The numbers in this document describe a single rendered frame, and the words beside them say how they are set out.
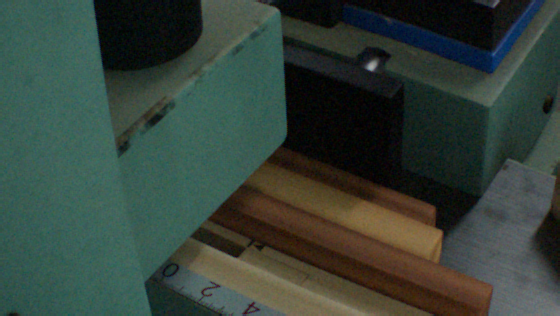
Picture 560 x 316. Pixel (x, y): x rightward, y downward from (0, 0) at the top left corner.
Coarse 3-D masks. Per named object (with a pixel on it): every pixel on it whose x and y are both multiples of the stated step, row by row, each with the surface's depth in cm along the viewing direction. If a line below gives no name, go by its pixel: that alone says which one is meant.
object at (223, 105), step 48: (240, 0) 41; (192, 48) 38; (240, 48) 39; (144, 96) 36; (192, 96) 37; (240, 96) 40; (144, 144) 35; (192, 144) 38; (240, 144) 41; (144, 192) 36; (192, 192) 39; (144, 240) 37
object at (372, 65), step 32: (288, 64) 44; (320, 64) 44; (352, 64) 44; (384, 64) 50; (288, 96) 45; (320, 96) 44; (352, 96) 43; (384, 96) 42; (288, 128) 47; (320, 128) 45; (352, 128) 44; (384, 128) 43; (320, 160) 47; (352, 160) 45; (384, 160) 44
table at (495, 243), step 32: (544, 128) 60; (512, 160) 53; (544, 160) 57; (416, 192) 51; (448, 192) 51; (512, 192) 51; (544, 192) 51; (448, 224) 49; (480, 224) 49; (512, 224) 49; (544, 224) 49; (448, 256) 48; (480, 256) 47; (512, 256) 47; (544, 256) 47; (512, 288) 46; (544, 288) 45
